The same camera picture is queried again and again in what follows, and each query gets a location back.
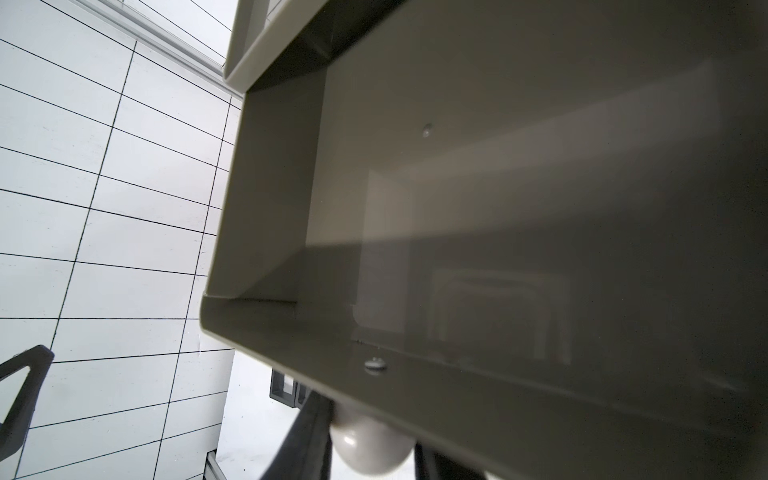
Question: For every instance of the three-drawer storage cabinet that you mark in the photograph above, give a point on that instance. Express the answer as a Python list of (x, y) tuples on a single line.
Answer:
[(530, 236)]

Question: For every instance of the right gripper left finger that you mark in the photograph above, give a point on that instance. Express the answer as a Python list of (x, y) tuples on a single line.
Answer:
[(16, 423)]

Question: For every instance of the black brooch box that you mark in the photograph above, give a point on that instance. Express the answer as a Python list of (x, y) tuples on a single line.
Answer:
[(287, 391)]

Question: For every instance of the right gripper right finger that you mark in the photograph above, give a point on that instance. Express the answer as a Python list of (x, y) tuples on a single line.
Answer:
[(306, 451)]

